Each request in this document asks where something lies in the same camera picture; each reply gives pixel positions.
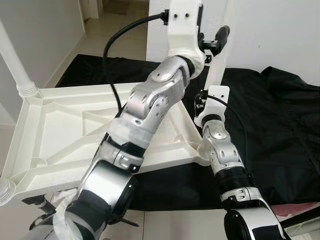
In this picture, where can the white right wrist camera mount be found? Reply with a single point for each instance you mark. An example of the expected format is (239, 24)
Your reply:
(217, 95)

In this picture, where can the pink cushion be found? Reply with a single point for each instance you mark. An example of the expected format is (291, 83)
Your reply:
(295, 207)

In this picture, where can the black stand leg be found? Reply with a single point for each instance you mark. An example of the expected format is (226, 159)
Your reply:
(36, 202)

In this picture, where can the white plastic table top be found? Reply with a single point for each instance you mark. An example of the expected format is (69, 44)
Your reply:
(60, 130)

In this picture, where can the black pole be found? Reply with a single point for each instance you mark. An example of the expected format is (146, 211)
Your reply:
(302, 217)

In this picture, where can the black cloth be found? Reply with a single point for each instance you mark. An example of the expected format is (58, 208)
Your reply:
(280, 140)

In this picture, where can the white door frame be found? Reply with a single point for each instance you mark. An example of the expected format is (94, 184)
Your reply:
(92, 7)

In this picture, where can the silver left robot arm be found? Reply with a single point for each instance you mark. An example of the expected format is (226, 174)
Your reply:
(150, 105)

